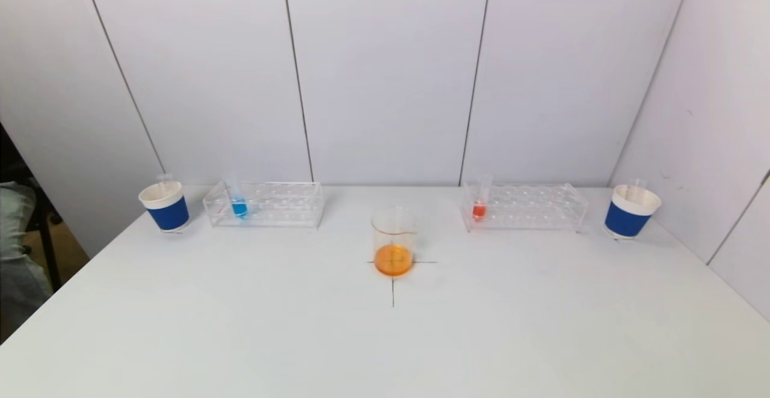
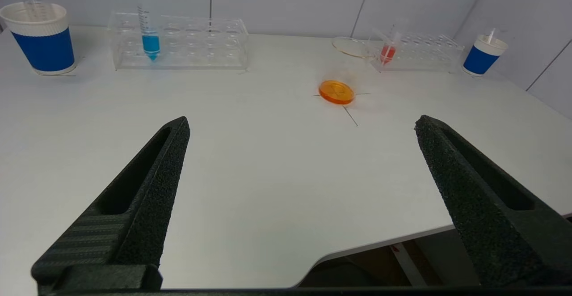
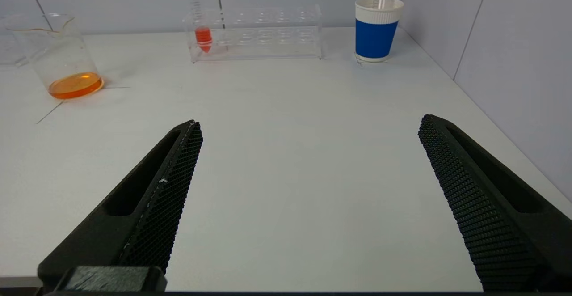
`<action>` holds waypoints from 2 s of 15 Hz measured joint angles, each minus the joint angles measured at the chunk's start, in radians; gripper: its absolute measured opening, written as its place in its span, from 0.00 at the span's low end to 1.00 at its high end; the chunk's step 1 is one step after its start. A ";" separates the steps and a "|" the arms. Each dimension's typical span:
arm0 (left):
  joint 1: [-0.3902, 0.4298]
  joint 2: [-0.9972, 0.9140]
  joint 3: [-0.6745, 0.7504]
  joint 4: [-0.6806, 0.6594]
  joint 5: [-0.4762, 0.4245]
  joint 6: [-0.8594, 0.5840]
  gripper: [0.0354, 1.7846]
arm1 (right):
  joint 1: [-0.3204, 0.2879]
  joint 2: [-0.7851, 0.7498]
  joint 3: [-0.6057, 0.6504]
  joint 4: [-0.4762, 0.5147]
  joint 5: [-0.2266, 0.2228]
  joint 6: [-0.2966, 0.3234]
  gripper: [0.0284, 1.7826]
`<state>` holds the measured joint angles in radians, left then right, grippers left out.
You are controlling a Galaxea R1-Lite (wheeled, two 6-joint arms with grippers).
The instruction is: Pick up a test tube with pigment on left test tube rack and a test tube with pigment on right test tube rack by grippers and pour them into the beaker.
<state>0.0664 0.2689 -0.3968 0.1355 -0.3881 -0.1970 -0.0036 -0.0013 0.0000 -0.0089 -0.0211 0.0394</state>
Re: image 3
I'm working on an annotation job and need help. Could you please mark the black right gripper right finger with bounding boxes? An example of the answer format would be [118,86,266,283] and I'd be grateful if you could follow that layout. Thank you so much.
[417,114,572,293]

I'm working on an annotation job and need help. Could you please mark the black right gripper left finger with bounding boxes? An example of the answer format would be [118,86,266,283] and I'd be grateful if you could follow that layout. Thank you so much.
[38,120,204,293]

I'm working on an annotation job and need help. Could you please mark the clear glass beaker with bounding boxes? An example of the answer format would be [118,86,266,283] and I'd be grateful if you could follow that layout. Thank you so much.
[4,13,105,100]

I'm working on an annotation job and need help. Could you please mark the red pigment test tube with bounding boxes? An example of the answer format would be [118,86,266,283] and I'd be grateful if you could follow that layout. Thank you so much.
[192,0,214,54]

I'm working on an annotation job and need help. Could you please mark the clear acrylic test tube rack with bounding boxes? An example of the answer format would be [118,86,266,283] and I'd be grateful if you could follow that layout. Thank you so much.
[182,4,323,63]

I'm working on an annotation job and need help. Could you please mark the blue white paper cup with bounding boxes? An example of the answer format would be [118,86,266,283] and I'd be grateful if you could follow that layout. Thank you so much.
[354,0,405,63]

